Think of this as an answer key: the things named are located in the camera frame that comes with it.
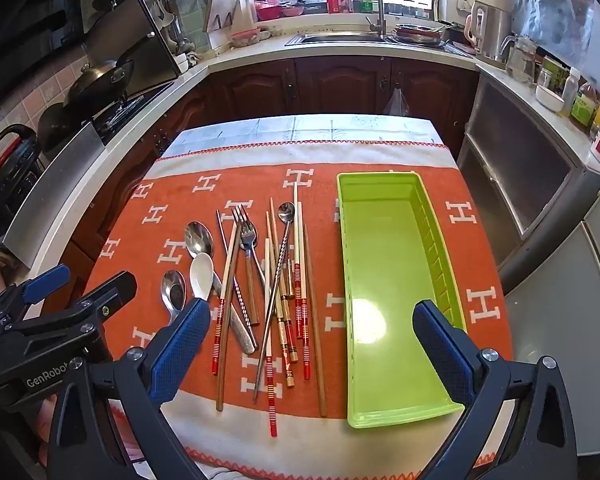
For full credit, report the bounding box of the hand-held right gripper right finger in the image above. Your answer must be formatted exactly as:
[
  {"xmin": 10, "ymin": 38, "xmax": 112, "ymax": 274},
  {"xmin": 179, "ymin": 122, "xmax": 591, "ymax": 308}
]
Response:
[{"xmin": 412, "ymin": 300, "xmax": 581, "ymax": 480}]

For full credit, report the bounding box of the black bag with red trim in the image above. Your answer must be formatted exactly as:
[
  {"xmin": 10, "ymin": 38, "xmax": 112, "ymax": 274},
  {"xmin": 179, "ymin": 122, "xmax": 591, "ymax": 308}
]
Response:
[{"xmin": 0, "ymin": 124, "xmax": 43, "ymax": 211}]

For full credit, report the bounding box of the black gas stove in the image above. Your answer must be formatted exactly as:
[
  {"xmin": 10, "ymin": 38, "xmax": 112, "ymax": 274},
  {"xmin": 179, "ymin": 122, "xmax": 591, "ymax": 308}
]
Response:
[{"xmin": 92, "ymin": 82, "xmax": 176, "ymax": 143}]

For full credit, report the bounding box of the green plastic tray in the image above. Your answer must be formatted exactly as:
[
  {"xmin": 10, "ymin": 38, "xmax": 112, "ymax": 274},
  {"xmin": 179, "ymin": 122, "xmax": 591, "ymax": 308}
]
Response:
[{"xmin": 336, "ymin": 171, "xmax": 467, "ymax": 429}]

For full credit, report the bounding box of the white bowl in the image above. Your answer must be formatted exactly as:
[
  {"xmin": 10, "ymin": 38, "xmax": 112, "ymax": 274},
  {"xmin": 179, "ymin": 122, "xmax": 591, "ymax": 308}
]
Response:
[{"xmin": 535, "ymin": 84, "xmax": 566, "ymax": 113}]

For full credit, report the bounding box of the steel kitchen faucet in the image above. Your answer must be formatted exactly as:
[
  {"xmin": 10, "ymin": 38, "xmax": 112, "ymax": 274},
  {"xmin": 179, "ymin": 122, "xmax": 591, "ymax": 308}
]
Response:
[{"xmin": 354, "ymin": 0, "xmax": 388, "ymax": 36}]

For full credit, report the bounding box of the steel splash panel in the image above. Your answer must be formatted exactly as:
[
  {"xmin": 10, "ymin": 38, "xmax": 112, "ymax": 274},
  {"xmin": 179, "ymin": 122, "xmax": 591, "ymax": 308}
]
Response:
[{"xmin": 2, "ymin": 120, "xmax": 106, "ymax": 268}]

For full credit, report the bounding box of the white electric kettle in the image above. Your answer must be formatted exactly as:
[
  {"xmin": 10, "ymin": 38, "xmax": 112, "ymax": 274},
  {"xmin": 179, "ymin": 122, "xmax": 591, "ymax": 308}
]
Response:
[{"xmin": 464, "ymin": 1, "xmax": 513, "ymax": 63}]

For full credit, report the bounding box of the small metal spoon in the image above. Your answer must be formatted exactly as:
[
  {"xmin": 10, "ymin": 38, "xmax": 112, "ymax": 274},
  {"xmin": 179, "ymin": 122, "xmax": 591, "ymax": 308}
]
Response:
[{"xmin": 160, "ymin": 269, "xmax": 187, "ymax": 326}]

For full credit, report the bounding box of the dark round pot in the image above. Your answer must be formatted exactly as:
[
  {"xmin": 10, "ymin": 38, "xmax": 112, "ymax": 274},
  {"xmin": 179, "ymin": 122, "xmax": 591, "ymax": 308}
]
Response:
[{"xmin": 37, "ymin": 102, "xmax": 88, "ymax": 153}]

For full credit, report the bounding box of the steel kitchen sink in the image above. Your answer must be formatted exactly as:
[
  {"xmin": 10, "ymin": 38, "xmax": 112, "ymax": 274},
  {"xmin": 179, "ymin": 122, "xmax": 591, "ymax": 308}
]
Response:
[{"xmin": 285, "ymin": 31, "xmax": 396, "ymax": 47}]

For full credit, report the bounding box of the green-labelled bottle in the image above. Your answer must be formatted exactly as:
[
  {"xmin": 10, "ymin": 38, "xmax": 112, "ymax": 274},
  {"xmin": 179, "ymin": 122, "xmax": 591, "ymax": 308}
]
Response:
[{"xmin": 571, "ymin": 82, "xmax": 600, "ymax": 128}]

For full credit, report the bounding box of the wooden cutting board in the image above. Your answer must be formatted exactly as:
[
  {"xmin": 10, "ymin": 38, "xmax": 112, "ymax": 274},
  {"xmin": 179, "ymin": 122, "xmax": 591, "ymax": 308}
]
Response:
[{"xmin": 202, "ymin": 0, "xmax": 256, "ymax": 35}]

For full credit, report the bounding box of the orange printed blanket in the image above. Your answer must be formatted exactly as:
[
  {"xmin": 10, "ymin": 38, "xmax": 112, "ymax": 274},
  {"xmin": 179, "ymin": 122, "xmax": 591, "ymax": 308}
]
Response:
[{"xmin": 82, "ymin": 142, "xmax": 513, "ymax": 480}]

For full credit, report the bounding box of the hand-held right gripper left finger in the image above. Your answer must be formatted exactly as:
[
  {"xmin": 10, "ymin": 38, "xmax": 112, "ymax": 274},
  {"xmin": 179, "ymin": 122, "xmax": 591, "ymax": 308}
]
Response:
[{"xmin": 47, "ymin": 297, "xmax": 213, "ymax": 480}]

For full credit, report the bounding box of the stack of metal dishes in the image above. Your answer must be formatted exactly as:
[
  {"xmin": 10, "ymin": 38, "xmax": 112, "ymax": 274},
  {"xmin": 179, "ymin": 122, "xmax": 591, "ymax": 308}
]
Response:
[{"xmin": 392, "ymin": 22, "xmax": 453, "ymax": 48}]

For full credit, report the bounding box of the wooden-handled metal spoon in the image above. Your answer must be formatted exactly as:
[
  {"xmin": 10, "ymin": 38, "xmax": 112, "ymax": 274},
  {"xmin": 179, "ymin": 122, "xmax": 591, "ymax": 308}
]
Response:
[{"xmin": 240, "ymin": 225, "xmax": 262, "ymax": 328}]

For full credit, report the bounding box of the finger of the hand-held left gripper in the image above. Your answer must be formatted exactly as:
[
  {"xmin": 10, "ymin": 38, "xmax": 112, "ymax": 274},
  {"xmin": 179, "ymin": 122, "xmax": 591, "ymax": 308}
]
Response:
[
  {"xmin": 5, "ymin": 271, "xmax": 138, "ymax": 356},
  {"xmin": 0, "ymin": 264, "xmax": 72, "ymax": 327}
]

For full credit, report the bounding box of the white ceramic spoon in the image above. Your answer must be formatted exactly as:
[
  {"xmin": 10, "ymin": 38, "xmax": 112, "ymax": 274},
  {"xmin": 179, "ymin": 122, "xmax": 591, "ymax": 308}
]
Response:
[{"xmin": 189, "ymin": 252, "xmax": 221, "ymax": 303}]

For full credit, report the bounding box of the white plastic bottle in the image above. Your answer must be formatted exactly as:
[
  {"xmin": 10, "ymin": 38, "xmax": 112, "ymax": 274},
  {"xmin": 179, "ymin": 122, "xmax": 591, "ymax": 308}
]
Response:
[{"xmin": 560, "ymin": 67, "xmax": 581, "ymax": 106}]

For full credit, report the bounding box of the large metal spoon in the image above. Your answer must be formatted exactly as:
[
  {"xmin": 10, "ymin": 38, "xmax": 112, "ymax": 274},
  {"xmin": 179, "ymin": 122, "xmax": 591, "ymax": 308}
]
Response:
[{"xmin": 184, "ymin": 221, "xmax": 259, "ymax": 356}]

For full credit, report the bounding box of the hanging plastic bag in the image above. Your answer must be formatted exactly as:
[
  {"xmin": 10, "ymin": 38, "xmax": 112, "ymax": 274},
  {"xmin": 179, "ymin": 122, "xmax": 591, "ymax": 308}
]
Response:
[{"xmin": 384, "ymin": 87, "xmax": 411, "ymax": 118}]

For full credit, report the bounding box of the black wok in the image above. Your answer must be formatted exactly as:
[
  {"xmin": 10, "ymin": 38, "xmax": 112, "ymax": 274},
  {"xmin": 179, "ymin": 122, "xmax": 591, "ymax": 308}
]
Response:
[{"xmin": 67, "ymin": 57, "xmax": 136, "ymax": 106}]

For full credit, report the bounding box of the glass pitcher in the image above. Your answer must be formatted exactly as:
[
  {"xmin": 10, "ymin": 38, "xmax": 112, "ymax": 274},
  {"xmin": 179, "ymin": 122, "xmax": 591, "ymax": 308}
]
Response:
[{"xmin": 500, "ymin": 35, "xmax": 538, "ymax": 83}]

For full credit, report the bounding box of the grey cabinet with frosted door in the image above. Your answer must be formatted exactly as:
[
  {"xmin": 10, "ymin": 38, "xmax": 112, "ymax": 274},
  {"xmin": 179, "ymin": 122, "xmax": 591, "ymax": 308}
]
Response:
[{"xmin": 457, "ymin": 67, "xmax": 600, "ymax": 281}]

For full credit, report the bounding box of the metal fork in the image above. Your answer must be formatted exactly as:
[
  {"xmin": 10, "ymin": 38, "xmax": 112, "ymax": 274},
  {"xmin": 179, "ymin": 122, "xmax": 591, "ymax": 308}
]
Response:
[{"xmin": 230, "ymin": 204, "xmax": 281, "ymax": 321}]

